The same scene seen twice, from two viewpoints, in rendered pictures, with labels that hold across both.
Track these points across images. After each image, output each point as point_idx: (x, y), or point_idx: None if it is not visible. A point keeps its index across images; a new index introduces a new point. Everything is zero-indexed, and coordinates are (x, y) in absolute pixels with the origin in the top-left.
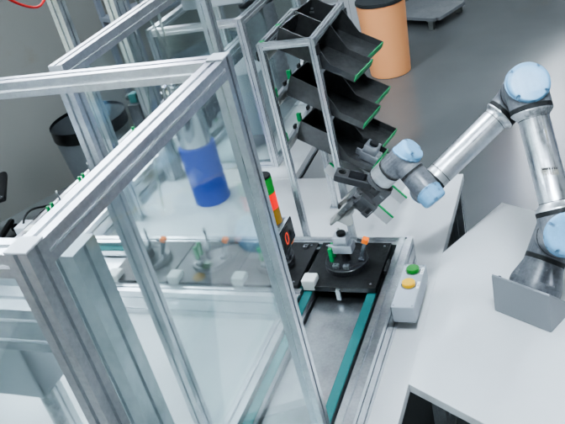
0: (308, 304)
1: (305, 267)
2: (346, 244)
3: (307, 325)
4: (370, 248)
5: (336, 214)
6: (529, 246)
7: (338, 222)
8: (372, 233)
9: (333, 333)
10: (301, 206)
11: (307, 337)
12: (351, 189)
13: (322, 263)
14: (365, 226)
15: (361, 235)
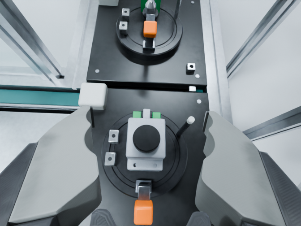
0: (60, 106)
1: (134, 81)
2: (129, 159)
3: (28, 116)
4: (195, 189)
5: (40, 137)
6: None
7: (298, 100)
8: (284, 156)
9: (2, 161)
10: (270, 21)
11: (0, 122)
12: (298, 203)
13: (145, 106)
14: (298, 142)
15: (276, 141)
